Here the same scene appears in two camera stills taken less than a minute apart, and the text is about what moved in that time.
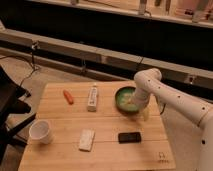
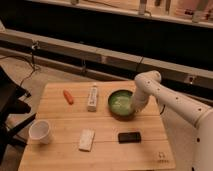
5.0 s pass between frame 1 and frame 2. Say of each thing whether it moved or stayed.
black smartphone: stayed
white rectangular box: stayed
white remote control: stayed
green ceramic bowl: moved
